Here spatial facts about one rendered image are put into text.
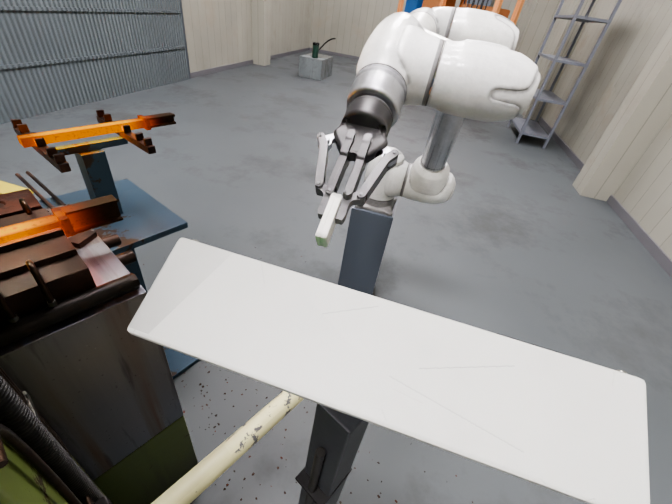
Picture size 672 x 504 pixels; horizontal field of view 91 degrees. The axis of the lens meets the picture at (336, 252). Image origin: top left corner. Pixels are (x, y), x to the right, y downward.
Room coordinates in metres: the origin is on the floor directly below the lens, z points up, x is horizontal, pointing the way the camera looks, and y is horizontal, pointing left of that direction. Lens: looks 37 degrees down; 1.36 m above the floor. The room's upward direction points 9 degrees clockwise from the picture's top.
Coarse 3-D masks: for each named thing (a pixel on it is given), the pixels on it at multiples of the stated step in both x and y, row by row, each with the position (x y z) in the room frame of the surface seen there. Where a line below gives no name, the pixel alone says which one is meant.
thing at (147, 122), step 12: (132, 120) 0.98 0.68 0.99; (144, 120) 0.99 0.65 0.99; (156, 120) 1.04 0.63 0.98; (168, 120) 1.07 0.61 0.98; (48, 132) 0.80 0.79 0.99; (60, 132) 0.81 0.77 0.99; (72, 132) 0.83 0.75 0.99; (84, 132) 0.86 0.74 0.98; (96, 132) 0.88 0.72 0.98; (108, 132) 0.91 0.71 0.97; (24, 144) 0.74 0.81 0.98
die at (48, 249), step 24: (24, 216) 0.45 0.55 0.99; (24, 240) 0.38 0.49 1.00; (48, 240) 0.40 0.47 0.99; (0, 264) 0.33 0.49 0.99; (24, 264) 0.34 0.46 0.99; (48, 264) 0.36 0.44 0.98; (72, 264) 0.36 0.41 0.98; (0, 288) 0.30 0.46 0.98; (24, 288) 0.30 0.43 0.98; (48, 288) 0.32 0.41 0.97; (72, 288) 0.34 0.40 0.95; (0, 312) 0.27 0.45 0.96; (24, 312) 0.29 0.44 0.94
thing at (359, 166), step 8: (368, 136) 0.49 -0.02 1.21; (368, 144) 0.48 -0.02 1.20; (360, 152) 0.47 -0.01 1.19; (360, 160) 0.46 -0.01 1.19; (360, 168) 0.45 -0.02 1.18; (352, 176) 0.44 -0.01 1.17; (360, 176) 0.45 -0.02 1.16; (352, 184) 0.42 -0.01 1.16; (344, 192) 0.41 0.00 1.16; (352, 192) 0.41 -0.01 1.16
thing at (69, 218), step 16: (64, 208) 0.45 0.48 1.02; (80, 208) 0.46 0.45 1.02; (96, 208) 0.48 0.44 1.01; (112, 208) 0.50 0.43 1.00; (16, 224) 0.41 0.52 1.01; (32, 224) 0.41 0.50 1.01; (48, 224) 0.42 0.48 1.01; (64, 224) 0.43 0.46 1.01; (80, 224) 0.46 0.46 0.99; (96, 224) 0.47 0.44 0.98; (0, 240) 0.37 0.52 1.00
